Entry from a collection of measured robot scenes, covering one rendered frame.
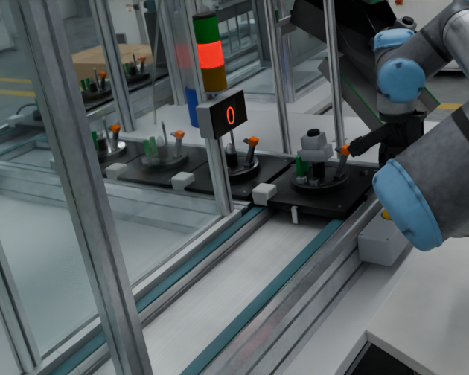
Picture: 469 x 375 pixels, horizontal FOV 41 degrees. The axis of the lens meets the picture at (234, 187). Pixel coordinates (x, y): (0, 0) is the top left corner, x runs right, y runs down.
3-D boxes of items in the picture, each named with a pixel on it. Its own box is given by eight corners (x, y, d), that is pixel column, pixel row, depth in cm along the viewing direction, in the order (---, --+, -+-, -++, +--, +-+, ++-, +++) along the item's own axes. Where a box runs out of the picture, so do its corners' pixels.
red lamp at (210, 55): (228, 62, 129) (225, 38, 127) (214, 68, 126) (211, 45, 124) (209, 62, 132) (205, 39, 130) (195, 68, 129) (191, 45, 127)
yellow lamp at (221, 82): (232, 85, 131) (228, 62, 129) (218, 92, 128) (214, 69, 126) (213, 84, 134) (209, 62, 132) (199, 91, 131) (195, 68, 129)
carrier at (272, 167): (296, 165, 167) (291, 121, 162) (247, 204, 150) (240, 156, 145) (223, 157, 181) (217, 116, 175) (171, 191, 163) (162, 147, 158)
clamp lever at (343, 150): (344, 173, 146) (353, 146, 142) (340, 177, 145) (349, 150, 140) (330, 167, 147) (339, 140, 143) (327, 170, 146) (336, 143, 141)
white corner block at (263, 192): (278, 199, 150) (276, 184, 148) (269, 207, 146) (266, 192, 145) (262, 196, 152) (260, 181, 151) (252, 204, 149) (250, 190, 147)
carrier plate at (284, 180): (386, 175, 152) (386, 167, 152) (345, 219, 135) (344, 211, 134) (301, 166, 166) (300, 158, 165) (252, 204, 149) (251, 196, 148)
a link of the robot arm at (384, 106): (370, 94, 119) (386, 82, 125) (371, 117, 121) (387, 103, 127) (408, 96, 115) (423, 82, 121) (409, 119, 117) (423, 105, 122)
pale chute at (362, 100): (412, 131, 167) (423, 121, 163) (385, 148, 159) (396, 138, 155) (345, 55, 172) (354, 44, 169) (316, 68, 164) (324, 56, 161)
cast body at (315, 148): (333, 155, 147) (329, 126, 144) (325, 162, 144) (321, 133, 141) (303, 155, 152) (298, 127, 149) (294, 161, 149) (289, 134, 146)
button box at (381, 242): (426, 220, 140) (425, 195, 137) (391, 267, 125) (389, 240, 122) (396, 215, 144) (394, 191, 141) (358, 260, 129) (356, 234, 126)
